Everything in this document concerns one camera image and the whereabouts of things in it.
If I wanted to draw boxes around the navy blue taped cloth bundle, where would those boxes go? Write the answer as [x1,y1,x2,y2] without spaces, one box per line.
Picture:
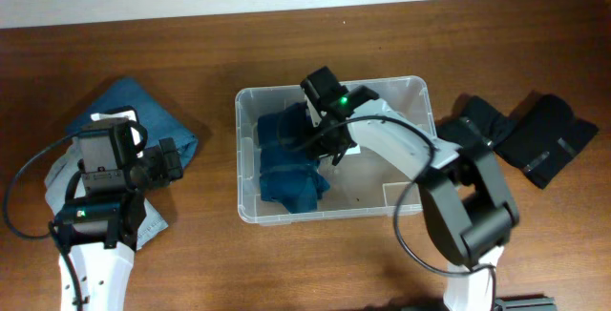
[258,102,330,214]

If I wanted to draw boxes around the black taped cloth bundle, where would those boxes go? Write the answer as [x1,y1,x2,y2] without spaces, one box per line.
[436,95,516,148]
[495,94,599,189]

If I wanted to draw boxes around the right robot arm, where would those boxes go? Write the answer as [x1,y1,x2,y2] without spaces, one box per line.
[298,67,519,310]

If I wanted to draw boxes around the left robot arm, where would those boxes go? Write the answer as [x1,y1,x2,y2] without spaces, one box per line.
[49,118,183,310]

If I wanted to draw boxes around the white label in bin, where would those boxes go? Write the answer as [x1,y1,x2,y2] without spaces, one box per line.
[346,145,361,155]

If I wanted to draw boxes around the clear plastic storage bin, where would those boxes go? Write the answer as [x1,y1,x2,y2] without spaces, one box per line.
[235,75,436,226]

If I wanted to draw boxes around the dark blue folded jeans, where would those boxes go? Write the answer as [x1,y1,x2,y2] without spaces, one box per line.
[66,77,199,168]

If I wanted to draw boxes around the light grey folded jeans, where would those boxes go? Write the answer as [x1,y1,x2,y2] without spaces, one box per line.
[44,139,169,251]

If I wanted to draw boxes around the left black camera cable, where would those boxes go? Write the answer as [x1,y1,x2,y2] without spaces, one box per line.
[2,129,92,311]

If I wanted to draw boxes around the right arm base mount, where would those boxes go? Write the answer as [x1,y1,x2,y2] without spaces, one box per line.
[495,298,558,311]

